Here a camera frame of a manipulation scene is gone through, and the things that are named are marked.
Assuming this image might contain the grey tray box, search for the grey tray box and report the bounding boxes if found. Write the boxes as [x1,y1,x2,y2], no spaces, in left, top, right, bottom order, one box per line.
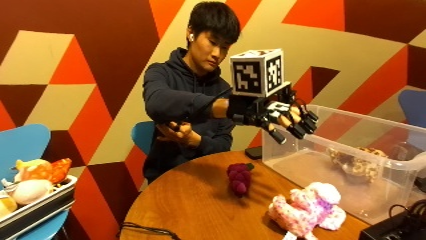
[0,174,80,240]

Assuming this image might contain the black phone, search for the black phone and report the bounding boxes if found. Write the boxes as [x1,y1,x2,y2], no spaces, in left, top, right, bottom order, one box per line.
[244,145,266,161]

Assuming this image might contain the the person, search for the the person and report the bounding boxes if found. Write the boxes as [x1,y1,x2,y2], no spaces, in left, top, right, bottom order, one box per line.
[142,0,244,185]

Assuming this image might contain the orange soft toy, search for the orange soft toy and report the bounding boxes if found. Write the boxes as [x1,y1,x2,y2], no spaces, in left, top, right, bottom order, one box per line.
[14,157,74,185]

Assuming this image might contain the blue chair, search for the blue chair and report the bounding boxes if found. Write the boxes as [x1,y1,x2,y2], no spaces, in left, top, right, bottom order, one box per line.
[131,120,158,156]
[0,123,73,240]
[397,88,426,130]

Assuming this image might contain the black glove cable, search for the black glove cable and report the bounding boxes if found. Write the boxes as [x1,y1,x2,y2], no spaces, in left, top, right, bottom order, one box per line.
[194,87,235,116]

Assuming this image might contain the yellow soft toy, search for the yellow soft toy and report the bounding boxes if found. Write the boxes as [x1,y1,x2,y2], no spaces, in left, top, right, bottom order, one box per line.
[0,194,21,218]

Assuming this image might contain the pink white soft toy dog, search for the pink white soft toy dog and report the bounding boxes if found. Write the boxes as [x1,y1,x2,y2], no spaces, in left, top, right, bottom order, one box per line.
[267,181,348,240]

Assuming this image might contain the clear plastic storage bin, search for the clear plastic storage bin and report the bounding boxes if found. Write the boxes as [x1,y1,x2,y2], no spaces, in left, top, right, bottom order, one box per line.
[262,103,426,226]

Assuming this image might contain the white round soft toy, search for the white round soft toy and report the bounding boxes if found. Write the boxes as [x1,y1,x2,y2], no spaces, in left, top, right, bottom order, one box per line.
[2,178,57,206]

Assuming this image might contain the black device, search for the black device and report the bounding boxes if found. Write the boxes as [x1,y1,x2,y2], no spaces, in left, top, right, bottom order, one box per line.
[357,199,426,240]

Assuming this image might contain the leopard spotted soft toy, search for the leopard spotted soft toy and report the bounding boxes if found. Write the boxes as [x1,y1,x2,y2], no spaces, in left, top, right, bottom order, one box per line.
[327,146,391,184]

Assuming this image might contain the white cube with black markers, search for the white cube with black markers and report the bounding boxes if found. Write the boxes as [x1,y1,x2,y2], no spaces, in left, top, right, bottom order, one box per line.
[230,48,287,99]

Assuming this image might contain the purple grape soft toy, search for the purple grape soft toy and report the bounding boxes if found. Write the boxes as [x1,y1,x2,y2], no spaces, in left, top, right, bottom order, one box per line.
[226,162,256,198]

